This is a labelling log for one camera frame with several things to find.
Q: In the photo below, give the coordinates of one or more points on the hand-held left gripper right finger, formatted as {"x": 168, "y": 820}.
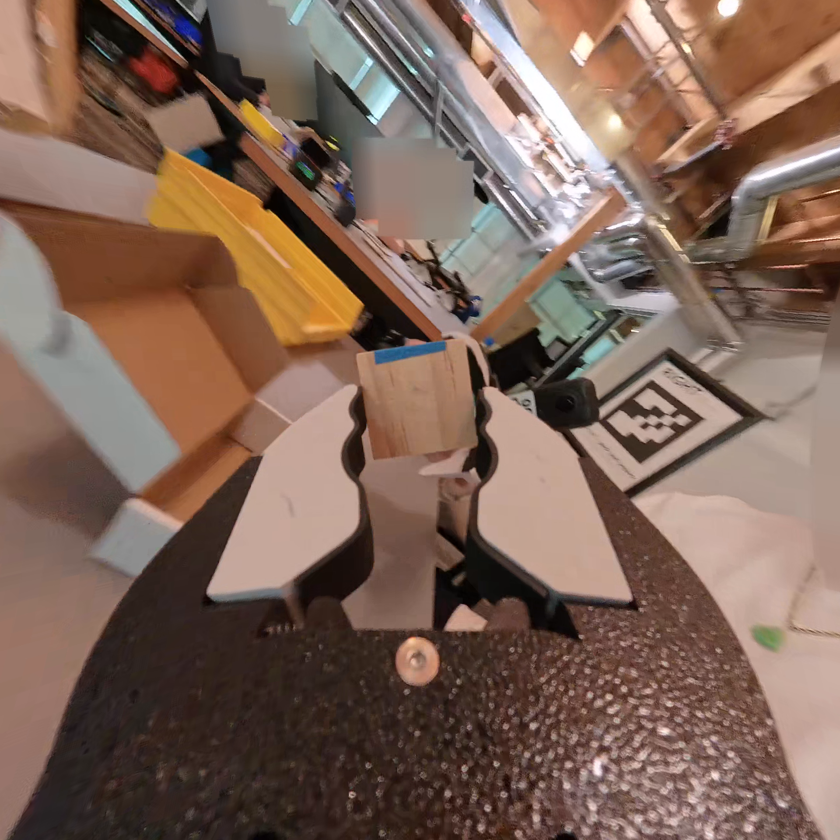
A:
{"x": 544, "y": 518}

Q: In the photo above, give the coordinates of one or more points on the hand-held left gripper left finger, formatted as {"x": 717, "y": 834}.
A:
{"x": 295, "y": 518}

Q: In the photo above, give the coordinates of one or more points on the wooden cube with blue tape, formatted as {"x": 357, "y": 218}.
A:
{"x": 417, "y": 407}

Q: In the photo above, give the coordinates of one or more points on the white cardboard box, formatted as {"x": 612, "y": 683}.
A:
{"x": 151, "y": 341}

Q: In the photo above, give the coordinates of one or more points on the small green plastic piece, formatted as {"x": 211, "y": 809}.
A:
{"x": 768, "y": 638}

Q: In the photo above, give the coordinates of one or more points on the yellow plastic bin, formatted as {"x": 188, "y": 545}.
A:
{"x": 262, "y": 262}

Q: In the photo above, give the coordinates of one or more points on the wood-edged background desk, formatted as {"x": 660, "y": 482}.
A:
{"x": 341, "y": 243}

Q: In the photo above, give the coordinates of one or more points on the black device green display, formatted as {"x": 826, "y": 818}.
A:
{"x": 307, "y": 167}

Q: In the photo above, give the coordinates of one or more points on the silver ventilation duct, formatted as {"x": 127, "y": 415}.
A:
{"x": 781, "y": 177}

